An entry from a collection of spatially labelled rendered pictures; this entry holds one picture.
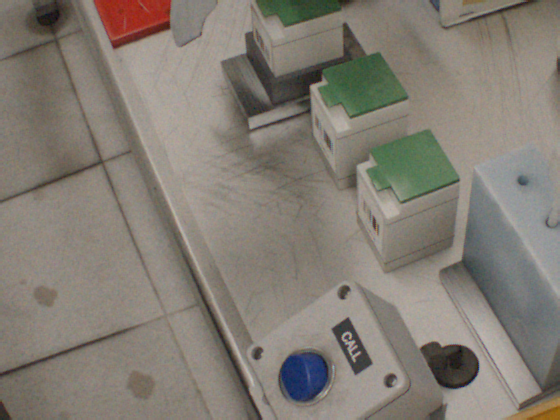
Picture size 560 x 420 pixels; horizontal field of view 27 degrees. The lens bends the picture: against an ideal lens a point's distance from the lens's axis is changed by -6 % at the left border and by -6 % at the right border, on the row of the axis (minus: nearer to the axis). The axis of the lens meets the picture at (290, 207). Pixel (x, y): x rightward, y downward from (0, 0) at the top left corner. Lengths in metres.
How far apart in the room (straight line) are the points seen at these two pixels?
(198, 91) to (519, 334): 0.28
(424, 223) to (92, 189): 1.22
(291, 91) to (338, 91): 0.07
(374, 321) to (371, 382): 0.03
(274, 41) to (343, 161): 0.08
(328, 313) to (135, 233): 1.21
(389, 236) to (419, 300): 0.05
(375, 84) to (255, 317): 0.15
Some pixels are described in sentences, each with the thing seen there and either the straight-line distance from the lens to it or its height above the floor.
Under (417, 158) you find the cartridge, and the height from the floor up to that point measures 0.94.
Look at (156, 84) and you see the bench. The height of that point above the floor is 0.88.
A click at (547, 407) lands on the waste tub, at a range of 0.57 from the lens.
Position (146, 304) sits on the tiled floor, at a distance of 1.74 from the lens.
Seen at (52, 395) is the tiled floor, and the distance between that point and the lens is 1.70.
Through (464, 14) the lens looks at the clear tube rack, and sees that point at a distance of 0.84.
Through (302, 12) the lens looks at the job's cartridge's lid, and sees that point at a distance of 0.73.
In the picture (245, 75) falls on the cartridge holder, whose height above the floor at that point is 0.89.
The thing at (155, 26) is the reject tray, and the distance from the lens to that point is 0.84.
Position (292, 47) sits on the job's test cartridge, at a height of 0.93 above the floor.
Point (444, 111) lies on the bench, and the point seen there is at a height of 0.88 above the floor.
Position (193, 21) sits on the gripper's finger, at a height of 0.97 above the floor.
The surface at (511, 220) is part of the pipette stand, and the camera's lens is 0.62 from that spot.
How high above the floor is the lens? 1.48
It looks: 55 degrees down
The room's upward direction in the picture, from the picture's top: 4 degrees counter-clockwise
